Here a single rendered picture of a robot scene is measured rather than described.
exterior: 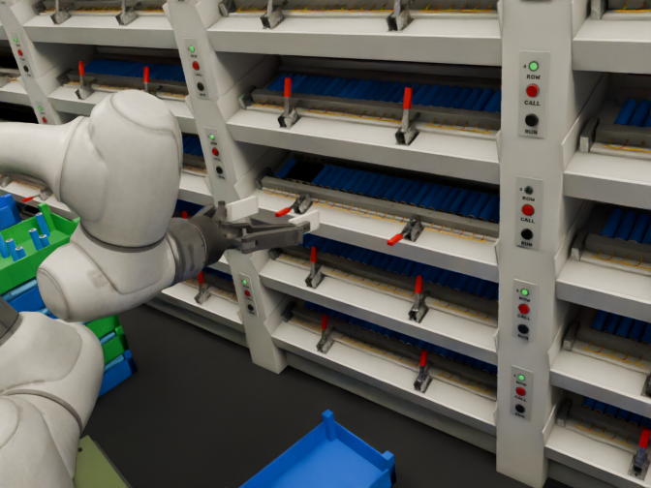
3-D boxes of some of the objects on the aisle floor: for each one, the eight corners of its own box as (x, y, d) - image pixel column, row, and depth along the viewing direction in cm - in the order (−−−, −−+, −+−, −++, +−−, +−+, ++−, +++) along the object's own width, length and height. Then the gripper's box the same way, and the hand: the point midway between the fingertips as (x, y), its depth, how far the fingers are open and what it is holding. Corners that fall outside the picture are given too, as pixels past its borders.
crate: (289, 583, 115) (281, 557, 111) (226, 518, 128) (218, 493, 124) (397, 481, 131) (394, 454, 127) (331, 433, 145) (327, 408, 141)
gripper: (136, 251, 98) (234, 218, 114) (251, 292, 83) (346, 248, 99) (131, 204, 95) (232, 177, 111) (249, 239, 81) (347, 202, 97)
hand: (282, 212), depth 104 cm, fingers open, 13 cm apart
